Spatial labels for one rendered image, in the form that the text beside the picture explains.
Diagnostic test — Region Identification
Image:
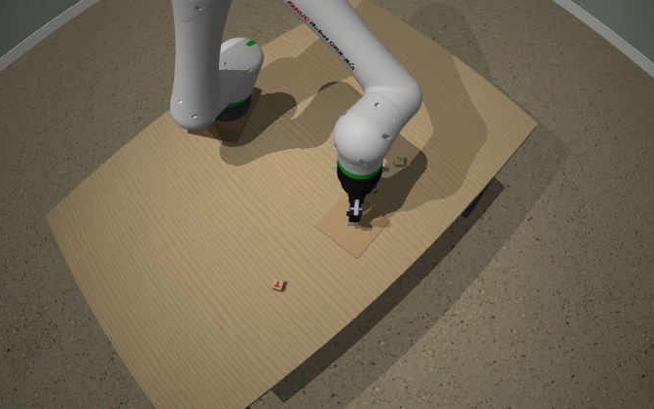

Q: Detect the tan flat mat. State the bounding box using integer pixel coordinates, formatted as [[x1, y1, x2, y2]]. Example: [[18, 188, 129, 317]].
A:
[[315, 192, 390, 259]]

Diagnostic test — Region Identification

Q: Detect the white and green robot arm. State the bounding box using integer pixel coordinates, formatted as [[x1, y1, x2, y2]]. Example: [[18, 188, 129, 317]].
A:
[[170, 0, 422, 192]]

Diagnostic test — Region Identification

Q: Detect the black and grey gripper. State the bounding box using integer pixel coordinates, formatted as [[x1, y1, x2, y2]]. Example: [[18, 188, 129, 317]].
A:
[[341, 183, 374, 226]]

